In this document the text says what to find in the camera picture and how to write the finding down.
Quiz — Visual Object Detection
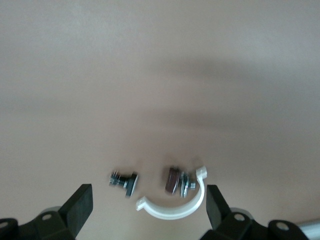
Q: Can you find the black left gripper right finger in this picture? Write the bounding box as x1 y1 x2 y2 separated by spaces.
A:
202 184 310 240

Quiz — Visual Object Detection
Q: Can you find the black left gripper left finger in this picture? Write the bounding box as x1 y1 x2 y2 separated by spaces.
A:
0 183 95 240

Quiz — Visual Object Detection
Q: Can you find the dark brown push button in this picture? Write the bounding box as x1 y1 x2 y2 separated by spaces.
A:
163 165 197 199

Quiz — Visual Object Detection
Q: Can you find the black push button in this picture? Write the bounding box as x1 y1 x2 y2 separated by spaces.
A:
108 169 139 199

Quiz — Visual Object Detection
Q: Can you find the white curved plastic clamp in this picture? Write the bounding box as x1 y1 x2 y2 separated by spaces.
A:
135 166 209 220

